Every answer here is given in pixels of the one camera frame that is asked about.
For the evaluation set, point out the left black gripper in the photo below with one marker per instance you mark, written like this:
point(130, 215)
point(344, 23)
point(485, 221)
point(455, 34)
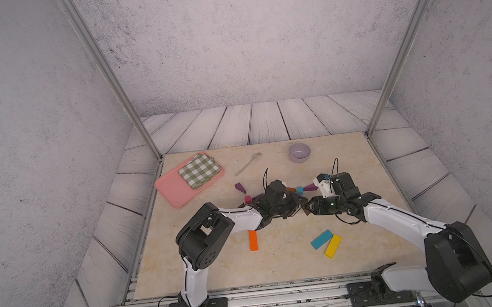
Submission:
point(295, 204)

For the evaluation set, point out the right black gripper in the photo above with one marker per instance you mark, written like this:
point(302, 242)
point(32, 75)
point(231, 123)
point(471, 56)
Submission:
point(317, 205)

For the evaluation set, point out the orange long block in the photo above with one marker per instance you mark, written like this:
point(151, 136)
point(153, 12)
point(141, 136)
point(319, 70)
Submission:
point(253, 240)

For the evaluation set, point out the purple wedge block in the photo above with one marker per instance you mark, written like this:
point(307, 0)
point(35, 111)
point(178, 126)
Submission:
point(239, 187)
point(257, 196)

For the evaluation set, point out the dark brown block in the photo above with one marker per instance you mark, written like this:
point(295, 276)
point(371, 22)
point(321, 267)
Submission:
point(307, 209)

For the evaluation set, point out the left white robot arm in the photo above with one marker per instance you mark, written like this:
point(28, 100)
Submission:
point(201, 240)

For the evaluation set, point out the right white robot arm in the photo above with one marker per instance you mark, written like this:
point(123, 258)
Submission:
point(456, 265)

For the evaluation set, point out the yellow long block right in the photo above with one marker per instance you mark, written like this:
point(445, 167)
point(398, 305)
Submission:
point(333, 245)

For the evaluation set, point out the lilac bowl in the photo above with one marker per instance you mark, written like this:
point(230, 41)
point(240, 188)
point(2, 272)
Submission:
point(299, 152)

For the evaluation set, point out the green checkered cloth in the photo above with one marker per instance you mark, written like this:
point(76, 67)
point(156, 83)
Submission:
point(199, 170)

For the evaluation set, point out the pink plastic tray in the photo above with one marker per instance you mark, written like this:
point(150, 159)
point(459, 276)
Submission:
point(175, 190)

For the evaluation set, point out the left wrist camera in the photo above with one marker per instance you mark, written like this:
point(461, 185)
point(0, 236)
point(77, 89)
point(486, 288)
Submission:
point(275, 192)

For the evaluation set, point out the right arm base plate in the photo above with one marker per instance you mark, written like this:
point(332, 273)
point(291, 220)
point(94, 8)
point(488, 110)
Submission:
point(368, 294)

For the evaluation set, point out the right aluminium frame post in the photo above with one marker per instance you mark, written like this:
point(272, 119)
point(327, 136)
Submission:
point(407, 41)

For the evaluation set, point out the aluminium frame post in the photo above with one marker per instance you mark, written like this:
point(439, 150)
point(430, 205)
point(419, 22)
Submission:
point(407, 41)
point(88, 40)

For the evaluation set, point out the left aluminium frame post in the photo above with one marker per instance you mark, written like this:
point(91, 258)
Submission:
point(88, 40)

